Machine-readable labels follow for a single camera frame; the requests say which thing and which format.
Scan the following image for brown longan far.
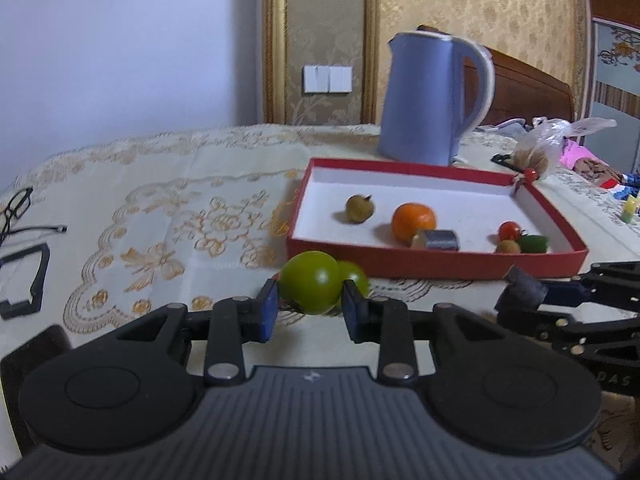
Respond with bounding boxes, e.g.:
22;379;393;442
345;195;375;223

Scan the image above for gold picture frame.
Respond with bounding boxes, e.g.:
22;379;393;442
262;0;378;126

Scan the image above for orange tangerine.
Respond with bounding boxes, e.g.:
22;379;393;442
390;203;437;245

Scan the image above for black plastic frame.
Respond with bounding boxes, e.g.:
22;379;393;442
1;243;50;321

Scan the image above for green tomato small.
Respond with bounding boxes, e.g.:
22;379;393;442
337;260;370;297

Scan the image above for blue electric kettle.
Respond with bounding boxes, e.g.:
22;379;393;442
378;30;495;166

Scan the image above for dark sugarcane piece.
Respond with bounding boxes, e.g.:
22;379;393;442
495;266;548;313
410;230;460;252

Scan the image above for black eyeglasses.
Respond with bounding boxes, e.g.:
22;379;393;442
0;186;68;247

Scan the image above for green cucumber piece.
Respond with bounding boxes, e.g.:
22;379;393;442
516;234;549;254

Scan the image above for floral tablecloth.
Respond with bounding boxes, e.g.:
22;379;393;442
1;126;639;479

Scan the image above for clear plastic bag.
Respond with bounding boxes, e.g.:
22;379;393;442
512;117;617;179

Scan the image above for green tomato large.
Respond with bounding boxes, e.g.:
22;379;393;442
278;250;342;315

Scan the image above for brown longan near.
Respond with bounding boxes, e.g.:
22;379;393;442
495;240;522;255

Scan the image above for tiny red cherry tomato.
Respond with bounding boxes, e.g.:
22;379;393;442
523;168;538;183

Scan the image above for brown longan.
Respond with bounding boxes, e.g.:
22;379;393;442
345;195;375;223
495;240;522;255

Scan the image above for black smartphone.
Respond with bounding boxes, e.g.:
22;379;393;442
1;325;72;455

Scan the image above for white wall switch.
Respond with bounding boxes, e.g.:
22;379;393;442
303;65;352;94

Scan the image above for red shallow box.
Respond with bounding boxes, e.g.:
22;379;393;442
285;158;589;281

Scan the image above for black holder near bag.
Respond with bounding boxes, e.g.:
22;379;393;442
490;154;522;172

